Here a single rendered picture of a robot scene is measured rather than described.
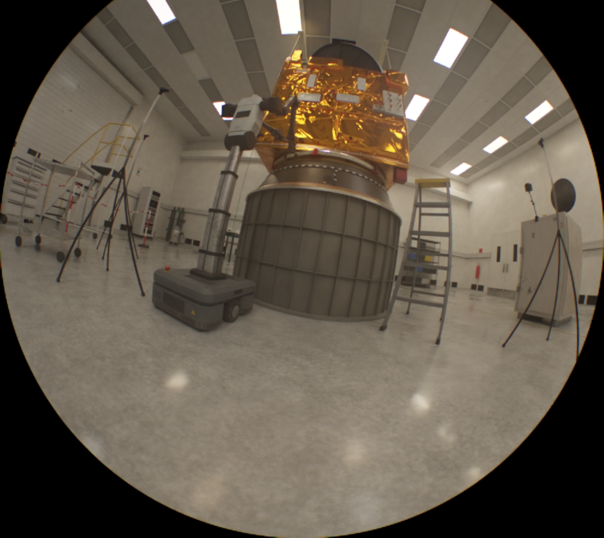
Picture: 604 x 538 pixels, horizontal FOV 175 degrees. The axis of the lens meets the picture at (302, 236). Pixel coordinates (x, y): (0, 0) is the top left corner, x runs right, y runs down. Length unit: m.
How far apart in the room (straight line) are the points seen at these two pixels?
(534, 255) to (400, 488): 3.41
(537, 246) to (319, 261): 3.26
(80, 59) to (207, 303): 8.21
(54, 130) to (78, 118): 0.92
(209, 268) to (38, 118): 7.08
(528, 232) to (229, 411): 3.89
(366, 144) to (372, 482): 2.63
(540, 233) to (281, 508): 3.71
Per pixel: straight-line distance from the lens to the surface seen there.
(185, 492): 0.56
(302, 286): 1.78
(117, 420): 0.69
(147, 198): 8.56
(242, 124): 1.60
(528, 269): 3.70
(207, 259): 1.37
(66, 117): 7.77
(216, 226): 1.36
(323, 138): 2.47
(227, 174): 1.46
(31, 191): 4.27
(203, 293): 1.08
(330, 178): 2.01
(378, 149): 2.51
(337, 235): 1.79
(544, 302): 3.53
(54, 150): 7.54
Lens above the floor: 0.52
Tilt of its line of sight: 6 degrees up
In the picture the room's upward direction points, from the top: 10 degrees clockwise
